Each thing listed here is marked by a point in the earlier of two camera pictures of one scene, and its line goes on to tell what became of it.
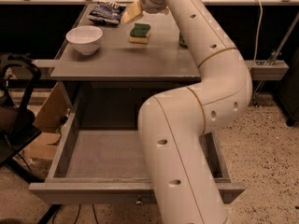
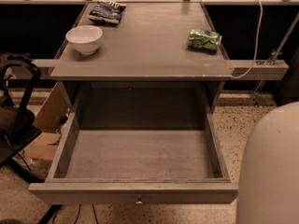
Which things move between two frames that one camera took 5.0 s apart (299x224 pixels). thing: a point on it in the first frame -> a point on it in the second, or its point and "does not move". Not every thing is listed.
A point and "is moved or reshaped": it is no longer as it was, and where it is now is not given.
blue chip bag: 106,12 does not move
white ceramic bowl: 85,39 does not move
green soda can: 182,41 is moved or reshaped
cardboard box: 49,122 does not move
